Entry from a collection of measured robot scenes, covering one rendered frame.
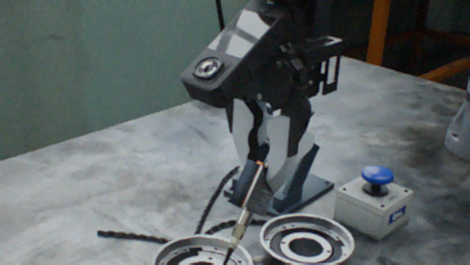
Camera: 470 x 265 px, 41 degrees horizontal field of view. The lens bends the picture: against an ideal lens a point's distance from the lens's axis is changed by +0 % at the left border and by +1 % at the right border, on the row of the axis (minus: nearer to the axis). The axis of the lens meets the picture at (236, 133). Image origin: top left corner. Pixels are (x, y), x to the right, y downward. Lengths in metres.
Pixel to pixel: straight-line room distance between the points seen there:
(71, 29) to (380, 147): 1.54
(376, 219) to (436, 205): 0.14
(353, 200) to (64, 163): 0.43
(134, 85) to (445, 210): 1.87
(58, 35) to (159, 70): 0.52
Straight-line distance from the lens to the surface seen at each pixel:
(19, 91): 2.32
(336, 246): 0.72
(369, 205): 0.79
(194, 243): 0.70
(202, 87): 0.52
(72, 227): 0.80
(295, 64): 0.56
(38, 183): 0.91
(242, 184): 0.61
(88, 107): 2.49
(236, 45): 0.54
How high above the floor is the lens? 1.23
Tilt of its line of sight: 24 degrees down
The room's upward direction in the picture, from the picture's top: 3 degrees clockwise
